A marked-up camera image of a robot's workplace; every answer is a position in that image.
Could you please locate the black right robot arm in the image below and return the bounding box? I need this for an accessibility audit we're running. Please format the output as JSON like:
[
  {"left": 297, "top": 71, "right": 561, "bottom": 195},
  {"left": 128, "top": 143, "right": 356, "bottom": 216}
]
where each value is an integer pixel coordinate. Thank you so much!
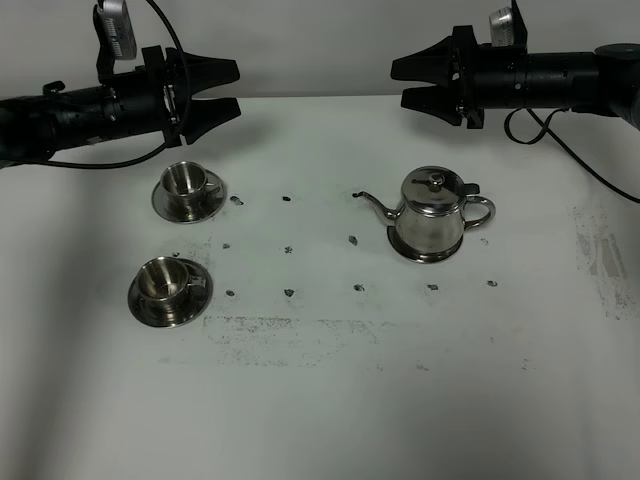
[{"left": 391, "top": 26, "right": 639, "bottom": 129}]

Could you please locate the near stainless steel saucer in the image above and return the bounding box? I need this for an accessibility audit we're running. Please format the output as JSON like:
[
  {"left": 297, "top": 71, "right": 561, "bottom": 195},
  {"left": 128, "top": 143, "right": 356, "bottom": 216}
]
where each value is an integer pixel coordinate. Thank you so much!
[{"left": 127, "top": 258, "right": 213, "bottom": 328}]

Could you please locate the near stainless steel teacup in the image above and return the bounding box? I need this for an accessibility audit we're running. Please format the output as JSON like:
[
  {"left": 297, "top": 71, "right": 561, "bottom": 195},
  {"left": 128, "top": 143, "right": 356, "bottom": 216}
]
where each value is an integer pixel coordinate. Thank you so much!
[{"left": 134, "top": 256, "right": 207, "bottom": 310}]

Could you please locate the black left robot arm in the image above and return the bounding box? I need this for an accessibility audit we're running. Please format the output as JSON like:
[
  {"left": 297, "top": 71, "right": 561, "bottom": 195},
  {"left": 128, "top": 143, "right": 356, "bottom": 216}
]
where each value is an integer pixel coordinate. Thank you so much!
[{"left": 1, "top": 46, "right": 241, "bottom": 166}]

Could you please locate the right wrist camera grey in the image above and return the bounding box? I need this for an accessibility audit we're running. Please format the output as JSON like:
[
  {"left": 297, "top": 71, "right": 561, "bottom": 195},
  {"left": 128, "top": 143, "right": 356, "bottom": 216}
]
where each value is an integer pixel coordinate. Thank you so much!
[{"left": 489, "top": 0, "right": 528, "bottom": 50}]

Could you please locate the steel saucer under teapot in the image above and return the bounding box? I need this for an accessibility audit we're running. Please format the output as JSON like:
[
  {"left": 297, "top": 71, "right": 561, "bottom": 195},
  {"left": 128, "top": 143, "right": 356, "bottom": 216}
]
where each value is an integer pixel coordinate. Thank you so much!
[{"left": 386, "top": 227, "right": 464, "bottom": 264}]

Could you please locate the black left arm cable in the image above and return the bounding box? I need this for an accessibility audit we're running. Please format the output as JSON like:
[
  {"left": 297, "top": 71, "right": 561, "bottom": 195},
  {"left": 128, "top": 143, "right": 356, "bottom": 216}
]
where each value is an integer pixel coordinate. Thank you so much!
[{"left": 47, "top": 0, "right": 194, "bottom": 169}]

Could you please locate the stainless steel saucer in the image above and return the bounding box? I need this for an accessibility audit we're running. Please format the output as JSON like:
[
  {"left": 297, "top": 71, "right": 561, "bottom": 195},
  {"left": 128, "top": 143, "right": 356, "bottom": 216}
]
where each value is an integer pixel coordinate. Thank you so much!
[
  {"left": 151, "top": 162, "right": 227, "bottom": 224},
  {"left": 127, "top": 258, "right": 213, "bottom": 328}
]

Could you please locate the far stainless steel teacup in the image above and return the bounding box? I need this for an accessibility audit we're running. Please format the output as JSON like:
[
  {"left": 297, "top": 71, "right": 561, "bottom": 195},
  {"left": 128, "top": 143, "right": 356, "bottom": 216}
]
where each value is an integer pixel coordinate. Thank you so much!
[{"left": 160, "top": 162, "right": 224, "bottom": 215}]

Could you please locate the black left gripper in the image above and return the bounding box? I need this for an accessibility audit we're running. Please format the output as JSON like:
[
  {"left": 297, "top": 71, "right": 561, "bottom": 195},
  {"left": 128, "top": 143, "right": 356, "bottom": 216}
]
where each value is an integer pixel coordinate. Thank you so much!
[{"left": 142, "top": 46, "right": 240, "bottom": 148}]

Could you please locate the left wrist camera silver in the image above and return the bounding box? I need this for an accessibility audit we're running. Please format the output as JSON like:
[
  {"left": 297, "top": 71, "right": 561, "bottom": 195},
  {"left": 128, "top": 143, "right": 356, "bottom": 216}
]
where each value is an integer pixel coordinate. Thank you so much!
[{"left": 93, "top": 0, "right": 138, "bottom": 83}]

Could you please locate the far stainless steel saucer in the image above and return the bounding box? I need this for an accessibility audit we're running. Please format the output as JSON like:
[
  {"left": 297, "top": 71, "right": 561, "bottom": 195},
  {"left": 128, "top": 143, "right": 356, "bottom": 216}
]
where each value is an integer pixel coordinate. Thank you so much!
[{"left": 151, "top": 162, "right": 227, "bottom": 224}]

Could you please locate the stainless steel teacup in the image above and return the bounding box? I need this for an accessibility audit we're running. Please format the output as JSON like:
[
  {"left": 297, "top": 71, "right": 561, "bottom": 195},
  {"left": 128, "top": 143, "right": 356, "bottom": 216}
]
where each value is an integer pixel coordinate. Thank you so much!
[
  {"left": 134, "top": 256, "right": 207, "bottom": 310},
  {"left": 160, "top": 162, "right": 224, "bottom": 215}
]

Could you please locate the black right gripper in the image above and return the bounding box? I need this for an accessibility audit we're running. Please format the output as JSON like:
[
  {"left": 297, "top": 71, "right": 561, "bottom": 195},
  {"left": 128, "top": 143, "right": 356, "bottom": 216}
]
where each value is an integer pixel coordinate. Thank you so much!
[{"left": 390, "top": 26, "right": 484, "bottom": 129}]

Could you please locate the stainless steel teapot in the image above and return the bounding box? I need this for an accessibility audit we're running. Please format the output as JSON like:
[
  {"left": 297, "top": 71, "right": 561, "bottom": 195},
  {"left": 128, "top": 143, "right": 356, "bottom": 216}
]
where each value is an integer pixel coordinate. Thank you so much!
[{"left": 352, "top": 166, "right": 496, "bottom": 252}]

